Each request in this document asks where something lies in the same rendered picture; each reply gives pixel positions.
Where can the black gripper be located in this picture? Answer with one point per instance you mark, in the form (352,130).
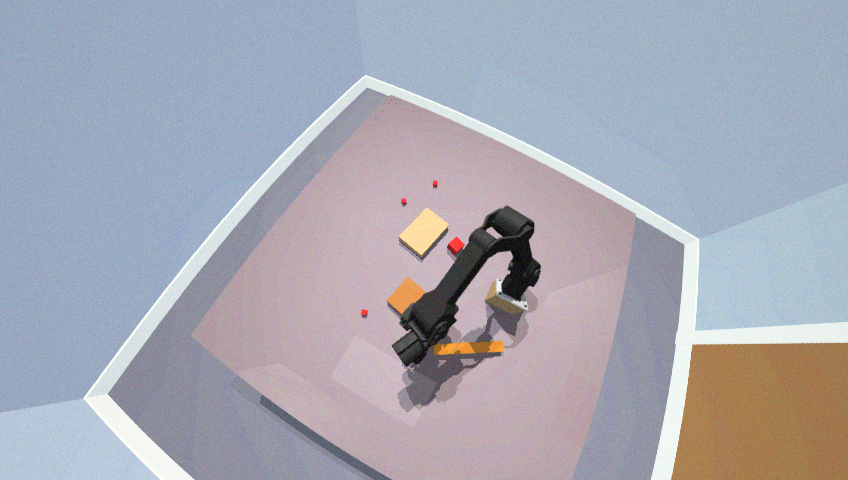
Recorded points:
(418,360)

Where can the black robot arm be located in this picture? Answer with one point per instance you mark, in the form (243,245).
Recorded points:
(430,317)

